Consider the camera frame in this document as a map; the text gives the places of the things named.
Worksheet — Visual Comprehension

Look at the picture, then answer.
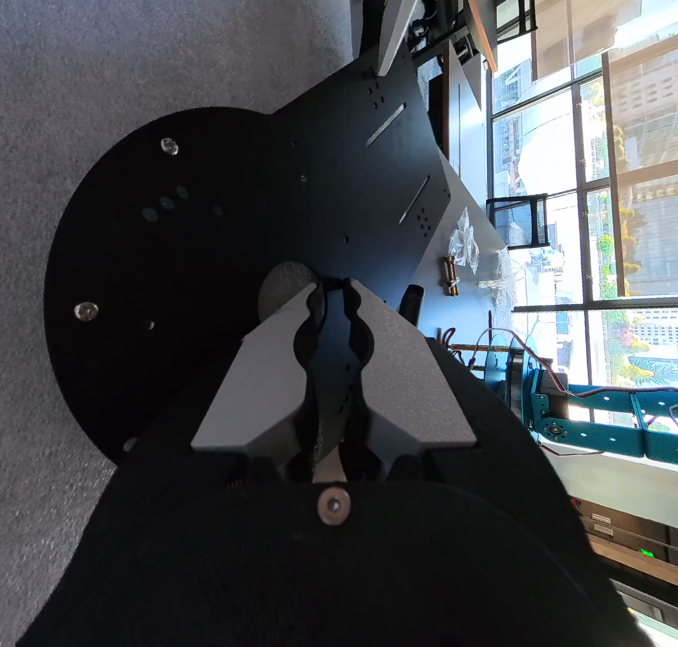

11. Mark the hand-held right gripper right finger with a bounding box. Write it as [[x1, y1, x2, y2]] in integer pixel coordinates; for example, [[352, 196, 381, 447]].
[[341, 278, 477, 462]]

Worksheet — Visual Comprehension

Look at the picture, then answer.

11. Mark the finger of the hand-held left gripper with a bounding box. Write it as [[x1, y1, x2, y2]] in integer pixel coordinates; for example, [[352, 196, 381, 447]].
[[377, 0, 431, 77]]

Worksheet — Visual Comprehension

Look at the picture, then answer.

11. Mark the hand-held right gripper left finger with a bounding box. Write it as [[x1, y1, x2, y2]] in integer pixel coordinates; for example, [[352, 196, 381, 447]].
[[191, 281, 325, 467]]

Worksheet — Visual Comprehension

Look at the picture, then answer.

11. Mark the black electric screwdriver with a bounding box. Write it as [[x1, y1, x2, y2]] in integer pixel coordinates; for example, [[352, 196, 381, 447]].
[[397, 284, 425, 328]]

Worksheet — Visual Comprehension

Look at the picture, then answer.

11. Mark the black metal base plate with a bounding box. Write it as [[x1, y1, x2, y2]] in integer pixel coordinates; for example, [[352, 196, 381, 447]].
[[43, 38, 452, 465]]

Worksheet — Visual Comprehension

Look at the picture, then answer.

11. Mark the grey wooden-edged desk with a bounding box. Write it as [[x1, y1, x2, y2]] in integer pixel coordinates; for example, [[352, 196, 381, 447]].
[[410, 43, 678, 505]]

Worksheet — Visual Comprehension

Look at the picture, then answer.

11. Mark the black mesh chair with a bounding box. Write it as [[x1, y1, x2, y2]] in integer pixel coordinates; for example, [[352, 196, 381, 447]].
[[486, 194, 549, 251], [495, 0, 537, 44]]

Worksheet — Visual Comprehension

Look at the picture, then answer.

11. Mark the white foam sheet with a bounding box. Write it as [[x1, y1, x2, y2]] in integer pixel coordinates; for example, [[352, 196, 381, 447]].
[[0, 0, 382, 647]]

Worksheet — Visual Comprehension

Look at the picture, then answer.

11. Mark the red black servo cable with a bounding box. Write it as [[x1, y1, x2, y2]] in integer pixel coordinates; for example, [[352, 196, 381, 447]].
[[438, 327, 480, 372]]

